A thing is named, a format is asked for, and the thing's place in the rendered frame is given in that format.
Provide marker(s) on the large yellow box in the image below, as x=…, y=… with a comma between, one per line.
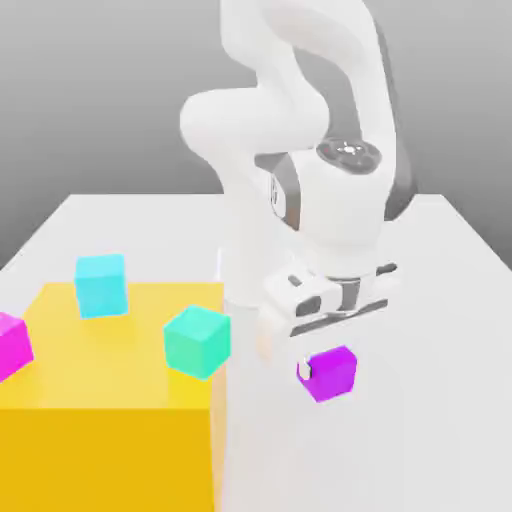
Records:
x=104, y=440

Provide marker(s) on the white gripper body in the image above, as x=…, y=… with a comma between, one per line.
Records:
x=340, y=332

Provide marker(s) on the small teal cube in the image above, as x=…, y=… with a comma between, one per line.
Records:
x=196, y=344

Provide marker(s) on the small cyan cube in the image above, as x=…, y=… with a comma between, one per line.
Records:
x=100, y=286

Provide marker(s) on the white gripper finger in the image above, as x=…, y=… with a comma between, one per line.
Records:
x=306, y=370

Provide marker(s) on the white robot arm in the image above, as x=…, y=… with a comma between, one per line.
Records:
x=344, y=208

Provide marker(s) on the small magenta cube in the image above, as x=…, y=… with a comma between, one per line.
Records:
x=12, y=346

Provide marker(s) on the small purple cube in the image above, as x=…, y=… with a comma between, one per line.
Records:
x=334, y=374

